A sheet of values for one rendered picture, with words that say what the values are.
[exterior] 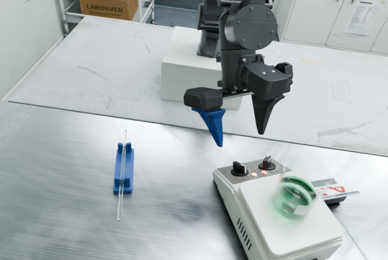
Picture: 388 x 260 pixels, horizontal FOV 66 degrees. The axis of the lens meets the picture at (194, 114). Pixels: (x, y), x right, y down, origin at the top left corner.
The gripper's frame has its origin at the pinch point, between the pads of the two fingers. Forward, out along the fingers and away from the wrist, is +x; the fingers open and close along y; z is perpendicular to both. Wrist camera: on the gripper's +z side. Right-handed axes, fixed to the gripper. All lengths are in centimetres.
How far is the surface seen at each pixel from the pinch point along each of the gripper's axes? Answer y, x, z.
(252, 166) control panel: 3.1, 9.7, -1.0
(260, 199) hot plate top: -3.3, 10.1, 8.0
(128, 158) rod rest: -15.4, 7.4, -16.0
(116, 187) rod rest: -19.7, 10.5, -11.4
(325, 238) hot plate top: 1.1, 14.1, 16.2
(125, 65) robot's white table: -4.0, -8.5, -44.5
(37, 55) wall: -13, -11, -213
